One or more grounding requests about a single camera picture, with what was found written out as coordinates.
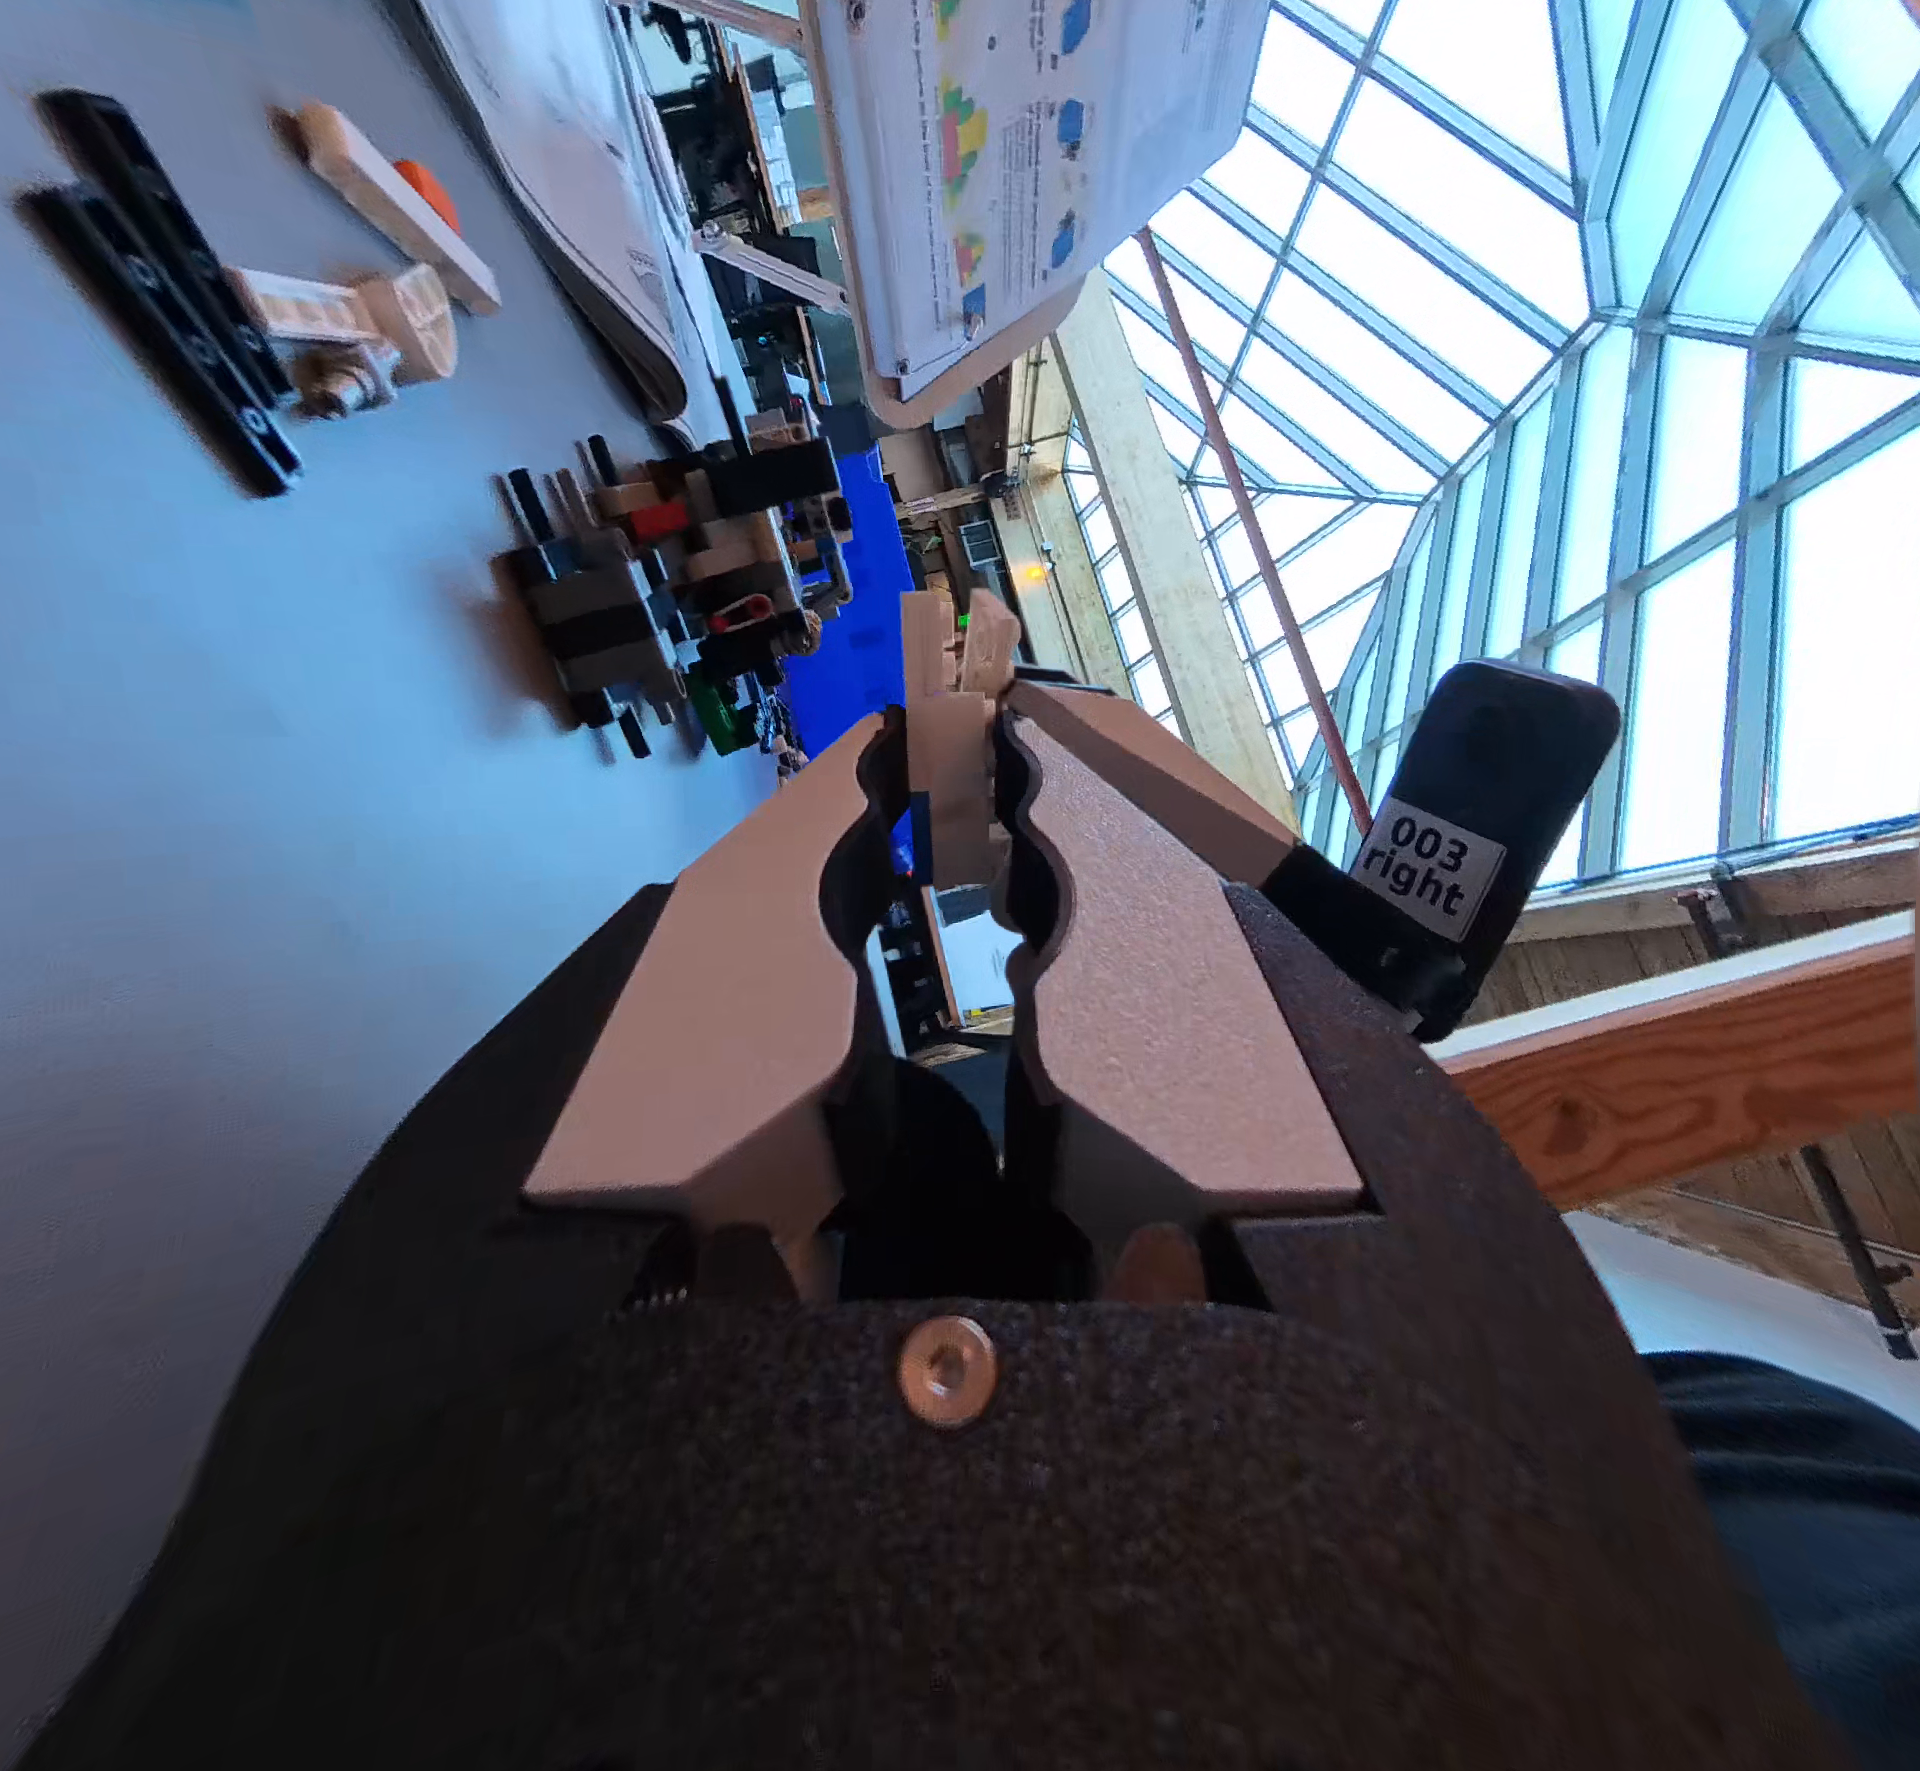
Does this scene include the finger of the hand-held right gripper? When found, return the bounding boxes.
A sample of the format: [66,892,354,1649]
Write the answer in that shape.
[1001,680,1302,892]

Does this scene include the black lego beams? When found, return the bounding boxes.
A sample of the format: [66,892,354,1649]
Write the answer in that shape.
[15,87,305,502]

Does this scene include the red pipe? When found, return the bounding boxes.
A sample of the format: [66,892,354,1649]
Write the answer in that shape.
[1132,226,1375,836]

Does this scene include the printed instruction sheet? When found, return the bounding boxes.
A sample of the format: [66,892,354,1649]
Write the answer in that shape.
[833,0,1311,378]

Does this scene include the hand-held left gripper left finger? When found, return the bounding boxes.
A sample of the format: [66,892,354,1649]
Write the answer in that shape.
[522,705,911,1300]

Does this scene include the person's black clothing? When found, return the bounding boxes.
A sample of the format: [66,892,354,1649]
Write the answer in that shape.
[1643,1351,1920,1771]

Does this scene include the tan lego axle assembly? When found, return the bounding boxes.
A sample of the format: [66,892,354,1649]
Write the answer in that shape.
[224,261,461,423]

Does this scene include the wooden document stand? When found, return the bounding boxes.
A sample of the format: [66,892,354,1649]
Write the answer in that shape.
[607,0,1089,433]

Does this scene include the blue plastic bin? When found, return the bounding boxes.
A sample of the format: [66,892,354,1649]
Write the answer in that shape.
[779,442,920,756]

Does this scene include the instruction booklet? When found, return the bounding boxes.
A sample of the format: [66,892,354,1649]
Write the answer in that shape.
[344,0,696,426]

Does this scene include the wooden pillar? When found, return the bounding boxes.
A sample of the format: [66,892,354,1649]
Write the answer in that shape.
[1047,283,1297,825]

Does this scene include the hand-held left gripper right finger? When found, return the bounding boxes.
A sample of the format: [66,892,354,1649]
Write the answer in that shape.
[989,711,1370,1300]

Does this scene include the pile of mixed lego parts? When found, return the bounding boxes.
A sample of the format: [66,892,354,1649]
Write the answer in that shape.
[492,428,859,765]

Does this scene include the wooden railing beam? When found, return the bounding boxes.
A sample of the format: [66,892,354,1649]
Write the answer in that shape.
[1433,908,1920,1213]

